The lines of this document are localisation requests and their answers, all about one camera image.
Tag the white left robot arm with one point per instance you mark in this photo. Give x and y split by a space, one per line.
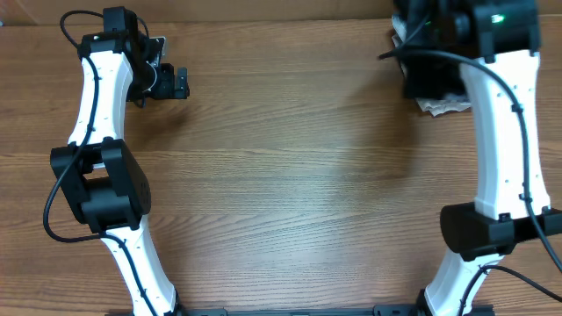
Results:
101 192

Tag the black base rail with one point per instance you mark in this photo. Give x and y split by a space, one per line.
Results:
377 310

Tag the black t-shirt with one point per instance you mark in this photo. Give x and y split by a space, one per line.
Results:
431 78

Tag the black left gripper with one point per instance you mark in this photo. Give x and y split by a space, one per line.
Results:
167 89

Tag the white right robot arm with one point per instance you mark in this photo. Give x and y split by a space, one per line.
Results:
486 52

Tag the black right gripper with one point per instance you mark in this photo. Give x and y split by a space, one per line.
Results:
425 82

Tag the grey folded garment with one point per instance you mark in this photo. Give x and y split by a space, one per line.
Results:
435 107

